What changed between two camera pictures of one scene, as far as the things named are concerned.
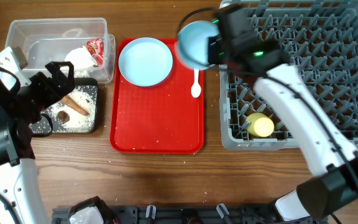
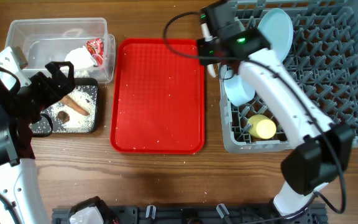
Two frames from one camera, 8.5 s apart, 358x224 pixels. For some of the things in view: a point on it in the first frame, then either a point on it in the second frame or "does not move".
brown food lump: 63,117 does not move
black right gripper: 212,44 does not move
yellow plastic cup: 260,125 does not move
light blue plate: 145,61 to 277,26
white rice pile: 66,120 does not move
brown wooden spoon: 66,99 does not move
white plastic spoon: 196,89 to 210,68
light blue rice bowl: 192,43 to 238,91
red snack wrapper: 96,48 does not move
